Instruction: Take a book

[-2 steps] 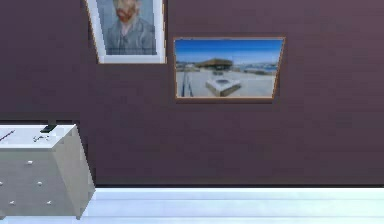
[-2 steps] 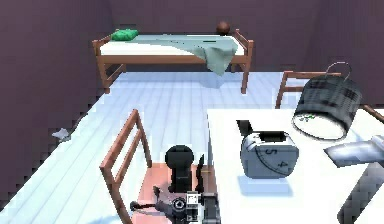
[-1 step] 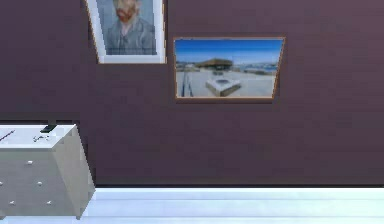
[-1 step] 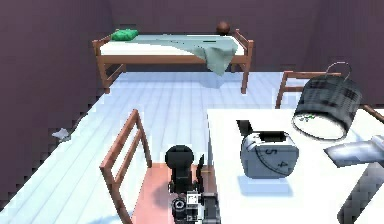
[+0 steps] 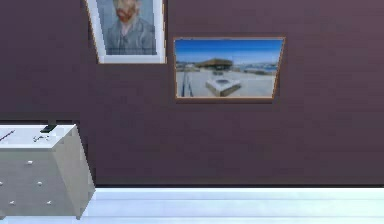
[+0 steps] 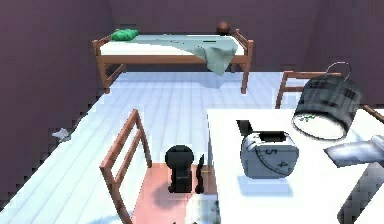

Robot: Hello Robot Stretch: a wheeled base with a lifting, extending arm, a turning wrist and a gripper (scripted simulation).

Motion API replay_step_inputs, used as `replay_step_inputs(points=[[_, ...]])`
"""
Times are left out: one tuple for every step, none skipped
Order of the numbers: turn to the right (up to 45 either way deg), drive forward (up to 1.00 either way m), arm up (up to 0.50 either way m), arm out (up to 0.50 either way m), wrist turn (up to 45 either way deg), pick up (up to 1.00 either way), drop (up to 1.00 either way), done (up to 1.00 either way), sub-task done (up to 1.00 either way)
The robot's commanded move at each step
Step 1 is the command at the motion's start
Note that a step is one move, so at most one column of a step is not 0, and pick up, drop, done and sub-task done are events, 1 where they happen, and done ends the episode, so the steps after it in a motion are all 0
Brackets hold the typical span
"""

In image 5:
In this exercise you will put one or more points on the white framed portrait picture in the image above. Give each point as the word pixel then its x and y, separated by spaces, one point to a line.
pixel 130 33

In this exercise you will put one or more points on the white chest of drawers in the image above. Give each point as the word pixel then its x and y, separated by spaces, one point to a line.
pixel 40 173

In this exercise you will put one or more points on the small black remote control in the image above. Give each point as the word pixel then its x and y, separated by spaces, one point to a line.
pixel 48 128

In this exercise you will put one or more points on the brown framed landscape picture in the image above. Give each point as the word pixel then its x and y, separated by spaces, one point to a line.
pixel 226 68

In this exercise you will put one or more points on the thin dark pen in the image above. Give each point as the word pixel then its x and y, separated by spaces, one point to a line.
pixel 6 135

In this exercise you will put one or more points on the small grey keys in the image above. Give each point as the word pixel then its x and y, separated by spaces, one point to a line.
pixel 39 137

